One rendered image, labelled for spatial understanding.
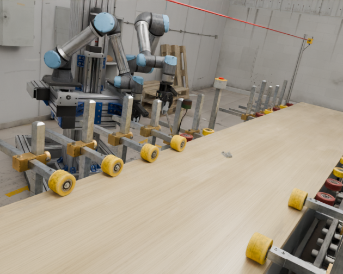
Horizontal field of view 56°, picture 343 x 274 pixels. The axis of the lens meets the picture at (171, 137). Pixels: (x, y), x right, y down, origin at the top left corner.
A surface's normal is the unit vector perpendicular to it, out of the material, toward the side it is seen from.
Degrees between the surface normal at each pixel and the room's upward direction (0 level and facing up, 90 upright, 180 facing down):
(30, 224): 0
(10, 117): 90
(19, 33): 90
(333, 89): 90
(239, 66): 90
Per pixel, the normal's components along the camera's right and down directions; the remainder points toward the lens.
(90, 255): 0.16, -0.93
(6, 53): 0.87, 0.29
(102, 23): 0.04, 0.24
